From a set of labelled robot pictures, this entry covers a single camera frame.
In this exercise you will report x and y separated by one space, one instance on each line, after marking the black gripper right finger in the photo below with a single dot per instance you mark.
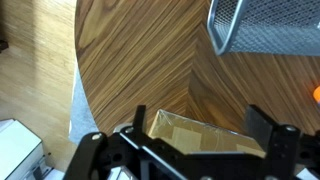
259 125

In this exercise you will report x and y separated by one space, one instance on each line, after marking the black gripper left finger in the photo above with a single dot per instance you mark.
139 123

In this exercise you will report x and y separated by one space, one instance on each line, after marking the orange capped glue stick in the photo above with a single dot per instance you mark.
316 94

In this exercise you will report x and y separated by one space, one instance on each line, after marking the silver mesh pen holder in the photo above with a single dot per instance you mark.
290 27

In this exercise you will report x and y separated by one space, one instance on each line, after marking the grey rug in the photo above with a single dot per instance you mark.
81 118

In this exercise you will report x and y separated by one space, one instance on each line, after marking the cardboard box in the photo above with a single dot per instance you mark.
191 136

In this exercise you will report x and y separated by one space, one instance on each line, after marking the round wooden side table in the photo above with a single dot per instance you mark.
157 53

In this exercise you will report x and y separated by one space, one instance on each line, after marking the white appliance on floor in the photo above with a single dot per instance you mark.
22 154

